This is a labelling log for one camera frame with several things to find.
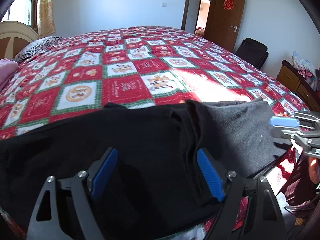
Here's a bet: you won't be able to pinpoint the striped grey pillow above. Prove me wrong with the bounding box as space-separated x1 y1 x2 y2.
14 36 63 63

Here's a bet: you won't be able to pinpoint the red patterned bed quilt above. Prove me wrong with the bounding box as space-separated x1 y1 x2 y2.
0 25 311 240

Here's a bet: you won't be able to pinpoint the window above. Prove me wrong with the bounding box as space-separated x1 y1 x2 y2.
1 0 38 31

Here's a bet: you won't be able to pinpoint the yellow curtain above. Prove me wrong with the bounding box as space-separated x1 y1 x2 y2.
37 0 56 38

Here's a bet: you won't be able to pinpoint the cream wooden headboard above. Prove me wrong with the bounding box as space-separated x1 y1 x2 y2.
0 21 39 60

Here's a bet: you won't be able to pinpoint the red door decoration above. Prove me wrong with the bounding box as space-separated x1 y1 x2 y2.
222 0 235 11

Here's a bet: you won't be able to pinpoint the wooden cabinet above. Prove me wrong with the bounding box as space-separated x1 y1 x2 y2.
277 60 320 112

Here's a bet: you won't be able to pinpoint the pink folded blanket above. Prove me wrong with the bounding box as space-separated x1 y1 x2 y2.
0 58 18 90

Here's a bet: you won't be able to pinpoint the brown wooden door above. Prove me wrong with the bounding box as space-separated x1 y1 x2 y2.
204 0 245 51

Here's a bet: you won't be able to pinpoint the black pants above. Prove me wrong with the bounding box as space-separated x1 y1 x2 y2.
1 99 282 239

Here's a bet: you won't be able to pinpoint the clutter on cabinet top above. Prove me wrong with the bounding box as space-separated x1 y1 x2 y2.
292 51 317 91

